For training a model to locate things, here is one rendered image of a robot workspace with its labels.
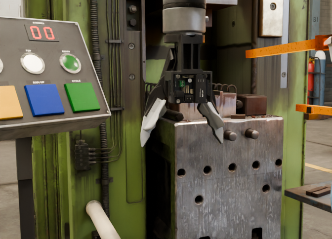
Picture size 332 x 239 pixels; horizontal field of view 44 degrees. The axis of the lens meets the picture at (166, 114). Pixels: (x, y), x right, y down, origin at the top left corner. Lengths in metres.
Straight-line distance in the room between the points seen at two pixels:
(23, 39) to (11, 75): 0.11
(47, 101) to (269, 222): 0.84
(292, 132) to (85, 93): 0.92
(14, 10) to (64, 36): 5.36
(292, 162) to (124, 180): 0.68
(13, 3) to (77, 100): 5.50
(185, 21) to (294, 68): 1.00
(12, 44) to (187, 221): 0.71
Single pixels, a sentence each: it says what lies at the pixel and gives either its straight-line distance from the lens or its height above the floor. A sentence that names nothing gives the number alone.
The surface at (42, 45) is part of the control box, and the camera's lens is 1.04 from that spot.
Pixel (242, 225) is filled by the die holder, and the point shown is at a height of 0.57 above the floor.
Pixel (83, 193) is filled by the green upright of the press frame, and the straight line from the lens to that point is 1.37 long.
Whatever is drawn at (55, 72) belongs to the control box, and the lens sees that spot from 1.01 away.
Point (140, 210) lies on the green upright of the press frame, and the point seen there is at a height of 0.59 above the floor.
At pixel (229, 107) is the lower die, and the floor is 0.95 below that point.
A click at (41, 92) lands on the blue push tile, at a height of 1.03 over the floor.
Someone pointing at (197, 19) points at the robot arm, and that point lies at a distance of 0.70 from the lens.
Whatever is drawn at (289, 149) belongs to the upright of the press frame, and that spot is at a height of 0.75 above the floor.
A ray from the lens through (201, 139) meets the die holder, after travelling 1.23.
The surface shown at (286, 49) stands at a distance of 1.10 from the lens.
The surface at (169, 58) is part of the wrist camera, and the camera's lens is 0.73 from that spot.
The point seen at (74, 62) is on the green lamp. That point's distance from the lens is 1.05.
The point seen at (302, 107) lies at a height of 0.95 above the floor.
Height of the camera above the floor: 1.08
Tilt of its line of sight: 7 degrees down
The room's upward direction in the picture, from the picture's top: straight up
